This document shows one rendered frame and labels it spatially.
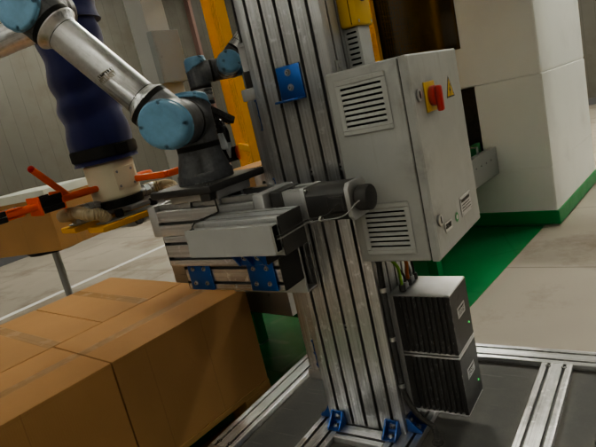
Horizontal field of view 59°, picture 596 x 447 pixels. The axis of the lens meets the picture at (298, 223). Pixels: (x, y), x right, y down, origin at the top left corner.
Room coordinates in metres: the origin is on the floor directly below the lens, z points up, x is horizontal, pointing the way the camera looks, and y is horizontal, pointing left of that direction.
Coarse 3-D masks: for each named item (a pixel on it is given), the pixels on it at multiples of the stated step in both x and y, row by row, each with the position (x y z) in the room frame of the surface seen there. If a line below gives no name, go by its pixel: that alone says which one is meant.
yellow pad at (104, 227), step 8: (152, 200) 1.87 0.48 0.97; (160, 200) 1.94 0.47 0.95; (120, 208) 1.78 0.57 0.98; (144, 208) 1.83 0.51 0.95; (120, 216) 1.77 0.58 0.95; (128, 216) 1.77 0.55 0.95; (136, 216) 1.77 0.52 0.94; (144, 216) 1.79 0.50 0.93; (96, 224) 1.75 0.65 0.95; (104, 224) 1.71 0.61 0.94; (112, 224) 1.70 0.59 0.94; (120, 224) 1.72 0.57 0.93
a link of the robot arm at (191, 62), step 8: (192, 56) 1.90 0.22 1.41; (200, 56) 1.91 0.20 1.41; (184, 64) 1.91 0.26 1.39; (192, 64) 1.89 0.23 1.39; (200, 64) 1.90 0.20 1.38; (208, 64) 1.90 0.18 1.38; (192, 72) 1.89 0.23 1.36; (200, 72) 1.89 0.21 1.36; (208, 72) 1.90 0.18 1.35; (192, 80) 1.90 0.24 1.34; (200, 80) 1.89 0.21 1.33; (208, 80) 1.91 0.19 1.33; (192, 88) 1.90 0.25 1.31; (200, 88) 1.89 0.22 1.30
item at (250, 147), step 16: (208, 0) 3.56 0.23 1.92; (208, 16) 3.76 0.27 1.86; (224, 16) 3.02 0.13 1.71; (208, 32) 3.75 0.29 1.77; (224, 32) 3.01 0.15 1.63; (224, 80) 3.76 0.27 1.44; (240, 80) 3.02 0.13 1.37; (224, 96) 3.75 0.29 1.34; (240, 96) 3.02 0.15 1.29; (240, 112) 3.05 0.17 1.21; (240, 144) 3.58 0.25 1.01; (256, 144) 3.02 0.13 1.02; (240, 160) 3.75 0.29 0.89; (256, 160) 3.02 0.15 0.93
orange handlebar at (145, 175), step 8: (176, 168) 1.78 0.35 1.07; (136, 176) 1.86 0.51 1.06; (144, 176) 1.83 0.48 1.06; (152, 176) 1.79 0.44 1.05; (160, 176) 1.77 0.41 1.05; (72, 192) 1.76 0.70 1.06; (80, 192) 1.77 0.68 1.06; (88, 192) 1.79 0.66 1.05; (16, 208) 1.62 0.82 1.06; (24, 208) 1.63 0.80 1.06; (32, 208) 1.65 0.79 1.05; (8, 216) 1.59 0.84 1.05; (16, 216) 1.62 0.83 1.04
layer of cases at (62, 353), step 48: (96, 288) 2.49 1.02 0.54; (144, 288) 2.29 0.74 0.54; (0, 336) 2.07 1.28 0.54; (48, 336) 1.93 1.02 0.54; (96, 336) 1.81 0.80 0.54; (144, 336) 1.70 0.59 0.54; (192, 336) 1.77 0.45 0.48; (240, 336) 1.93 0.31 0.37; (0, 384) 1.57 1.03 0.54; (48, 384) 1.49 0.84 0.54; (96, 384) 1.50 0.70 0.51; (144, 384) 1.60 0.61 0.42; (192, 384) 1.73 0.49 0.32; (240, 384) 1.88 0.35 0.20; (0, 432) 1.29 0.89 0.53; (48, 432) 1.37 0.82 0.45; (96, 432) 1.46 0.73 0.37; (144, 432) 1.57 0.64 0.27; (192, 432) 1.69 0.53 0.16
